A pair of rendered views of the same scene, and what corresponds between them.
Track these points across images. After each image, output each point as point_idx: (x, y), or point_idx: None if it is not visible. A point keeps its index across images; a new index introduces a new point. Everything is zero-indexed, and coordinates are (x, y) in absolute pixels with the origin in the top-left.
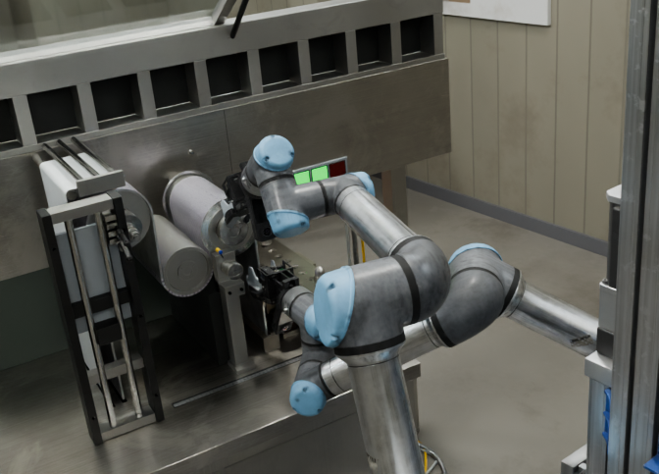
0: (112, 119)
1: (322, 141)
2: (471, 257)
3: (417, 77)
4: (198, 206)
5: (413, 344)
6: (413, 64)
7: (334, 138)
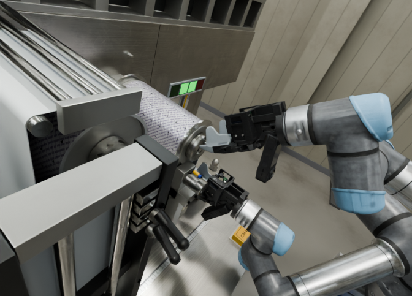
0: None
1: (199, 65)
2: (392, 199)
3: (243, 38)
4: (165, 120)
5: (379, 278)
6: (245, 29)
7: (205, 64)
